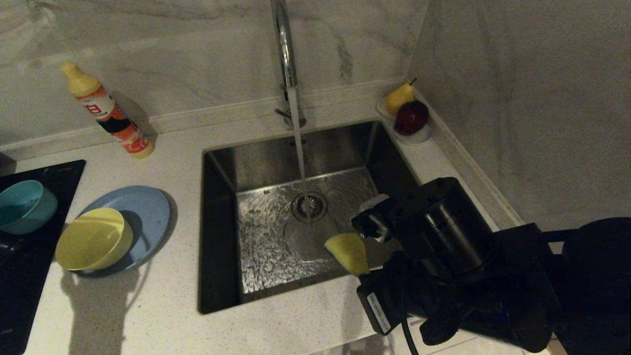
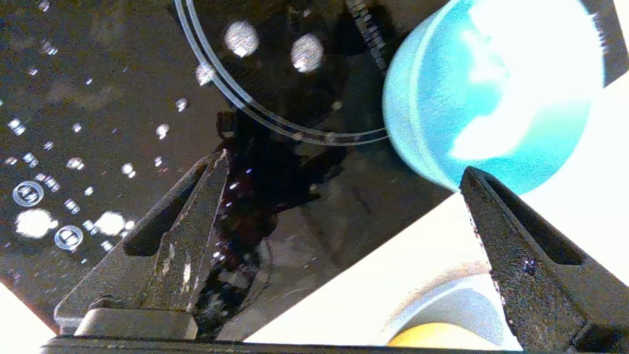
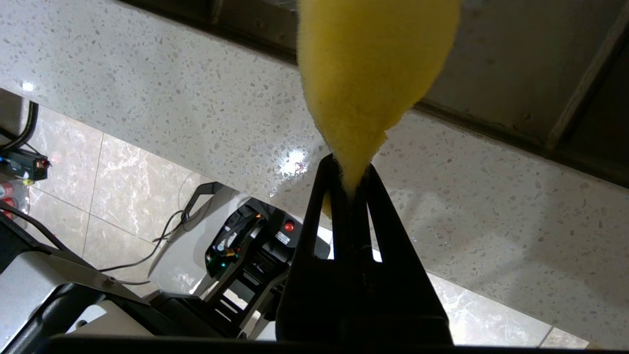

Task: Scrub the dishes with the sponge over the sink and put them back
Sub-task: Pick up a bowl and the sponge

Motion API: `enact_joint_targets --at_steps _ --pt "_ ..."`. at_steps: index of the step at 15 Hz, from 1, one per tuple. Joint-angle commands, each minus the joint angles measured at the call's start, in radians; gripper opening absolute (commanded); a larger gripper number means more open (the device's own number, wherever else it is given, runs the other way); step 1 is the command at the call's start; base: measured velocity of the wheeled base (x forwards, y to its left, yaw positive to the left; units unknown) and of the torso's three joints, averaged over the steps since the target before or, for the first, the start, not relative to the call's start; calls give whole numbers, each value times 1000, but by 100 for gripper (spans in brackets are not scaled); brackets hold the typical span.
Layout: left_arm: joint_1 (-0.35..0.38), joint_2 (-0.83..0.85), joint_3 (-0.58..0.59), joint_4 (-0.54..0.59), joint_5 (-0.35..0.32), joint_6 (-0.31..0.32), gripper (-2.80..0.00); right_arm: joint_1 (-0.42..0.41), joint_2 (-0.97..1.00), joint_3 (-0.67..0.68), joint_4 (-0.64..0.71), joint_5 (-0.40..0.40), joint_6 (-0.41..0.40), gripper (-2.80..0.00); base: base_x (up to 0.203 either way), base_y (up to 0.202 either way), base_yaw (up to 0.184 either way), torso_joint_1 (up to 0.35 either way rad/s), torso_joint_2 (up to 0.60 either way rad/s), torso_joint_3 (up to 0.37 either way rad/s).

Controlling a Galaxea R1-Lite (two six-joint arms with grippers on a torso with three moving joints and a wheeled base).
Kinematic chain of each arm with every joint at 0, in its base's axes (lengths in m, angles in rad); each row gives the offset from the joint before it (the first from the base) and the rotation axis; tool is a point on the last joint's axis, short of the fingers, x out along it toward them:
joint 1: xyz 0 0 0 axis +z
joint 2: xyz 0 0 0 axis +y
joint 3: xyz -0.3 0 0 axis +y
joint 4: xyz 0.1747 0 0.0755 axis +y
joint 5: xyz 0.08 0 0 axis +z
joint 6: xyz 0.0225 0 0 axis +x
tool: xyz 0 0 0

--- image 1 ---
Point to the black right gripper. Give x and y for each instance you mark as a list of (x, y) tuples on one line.
[(458, 256)]

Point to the yellow sponge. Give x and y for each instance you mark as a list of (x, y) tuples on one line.
[(350, 251)]

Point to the chrome faucet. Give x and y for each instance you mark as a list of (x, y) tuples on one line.
[(285, 49)]

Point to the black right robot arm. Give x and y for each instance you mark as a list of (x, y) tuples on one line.
[(591, 286)]

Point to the metal sink drain strainer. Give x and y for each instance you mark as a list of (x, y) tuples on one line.
[(315, 209)]

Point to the stainless steel sink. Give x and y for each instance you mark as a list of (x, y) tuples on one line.
[(266, 256)]

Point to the small white dish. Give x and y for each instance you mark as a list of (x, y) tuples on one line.
[(419, 138)]

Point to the red apple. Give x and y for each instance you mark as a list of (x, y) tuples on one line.
[(410, 118)]

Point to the running water stream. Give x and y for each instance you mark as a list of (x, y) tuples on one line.
[(298, 143)]

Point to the yellow pear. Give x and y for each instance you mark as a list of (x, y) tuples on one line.
[(397, 101)]

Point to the blue plate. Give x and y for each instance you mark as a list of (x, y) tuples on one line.
[(148, 212)]

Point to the yellow bowl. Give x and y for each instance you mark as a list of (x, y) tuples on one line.
[(93, 239)]

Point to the black induction cooktop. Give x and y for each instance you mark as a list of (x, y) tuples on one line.
[(24, 296)]

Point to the teal bowl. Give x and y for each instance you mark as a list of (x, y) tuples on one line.
[(24, 207)]

